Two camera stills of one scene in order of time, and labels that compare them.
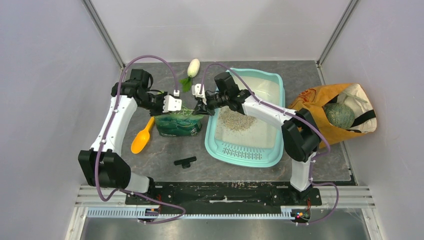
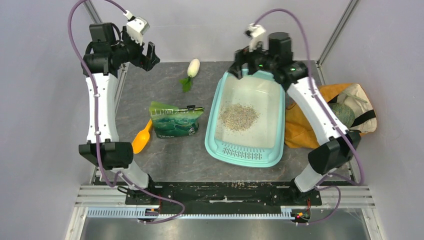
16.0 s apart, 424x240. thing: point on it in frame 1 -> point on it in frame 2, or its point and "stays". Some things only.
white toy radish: [193, 68] stays
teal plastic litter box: [239, 138] stays
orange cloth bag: [316, 99] stays
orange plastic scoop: [142, 138] stays
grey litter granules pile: [234, 120] stays
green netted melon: [339, 115] stays
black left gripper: [160, 111] -> [145, 62]
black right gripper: [202, 108] -> [245, 56]
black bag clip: [185, 162] -> [191, 107]
